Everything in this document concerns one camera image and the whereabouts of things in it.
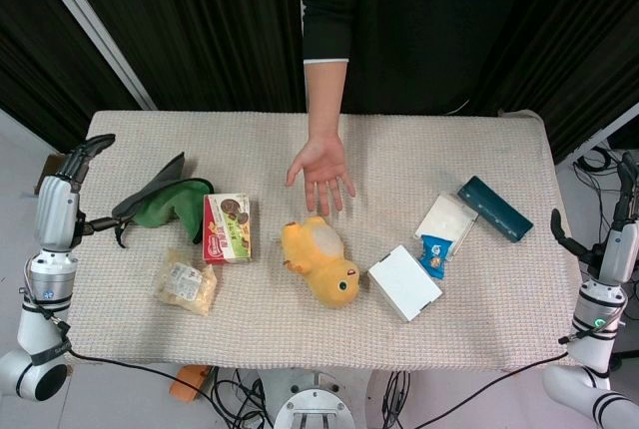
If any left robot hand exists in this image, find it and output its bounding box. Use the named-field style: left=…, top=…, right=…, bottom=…
left=32, top=133, right=130, bottom=252

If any person's open hand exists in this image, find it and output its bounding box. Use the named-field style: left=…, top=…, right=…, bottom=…
left=285, top=133, right=356, bottom=216

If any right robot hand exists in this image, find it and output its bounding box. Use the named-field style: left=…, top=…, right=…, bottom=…
left=550, top=151, right=639, bottom=284

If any person's forearm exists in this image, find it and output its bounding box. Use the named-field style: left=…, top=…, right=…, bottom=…
left=303, top=58, right=349, bottom=144

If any robot base column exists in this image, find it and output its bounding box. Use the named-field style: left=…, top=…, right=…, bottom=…
left=259, top=367, right=371, bottom=429

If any yellow plush duck toy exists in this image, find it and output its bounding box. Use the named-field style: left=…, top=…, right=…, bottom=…
left=280, top=215, right=361, bottom=310

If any red green biscuit box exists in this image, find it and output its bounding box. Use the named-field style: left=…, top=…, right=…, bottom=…
left=201, top=193, right=254, bottom=264

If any green grey cloth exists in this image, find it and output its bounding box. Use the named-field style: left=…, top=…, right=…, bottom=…
left=111, top=151, right=217, bottom=249

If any dark teal case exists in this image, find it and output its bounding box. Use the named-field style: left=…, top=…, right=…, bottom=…
left=456, top=175, right=534, bottom=243

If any white tissue pack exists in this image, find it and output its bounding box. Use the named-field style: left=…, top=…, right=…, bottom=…
left=411, top=193, right=479, bottom=260

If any white cardboard box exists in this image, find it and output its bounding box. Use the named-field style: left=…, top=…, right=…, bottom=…
left=367, top=244, right=444, bottom=324

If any blue snack packet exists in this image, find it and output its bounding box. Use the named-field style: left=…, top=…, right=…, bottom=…
left=418, top=232, right=454, bottom=281

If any clear snack bag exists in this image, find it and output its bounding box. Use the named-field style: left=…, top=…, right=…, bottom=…
left=152, top=246, right=219, bottom=318

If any beige woven tablecloth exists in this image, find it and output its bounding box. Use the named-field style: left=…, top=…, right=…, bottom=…
left=63, top=109, right=581, bottom=373

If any person's black clothed torso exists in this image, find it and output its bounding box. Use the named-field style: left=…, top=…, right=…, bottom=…
left=294, top=0, right=531, bottom=117

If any white metal pole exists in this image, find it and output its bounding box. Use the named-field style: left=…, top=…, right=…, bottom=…
left=25, top=0, right=159, bottom=112

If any black curtain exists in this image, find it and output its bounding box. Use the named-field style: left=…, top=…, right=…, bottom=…
left=0, top=0, right=639, bottom=164

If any black cable bundle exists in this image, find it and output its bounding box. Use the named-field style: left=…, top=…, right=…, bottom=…
left=571, top=145, right=623, bottom=230

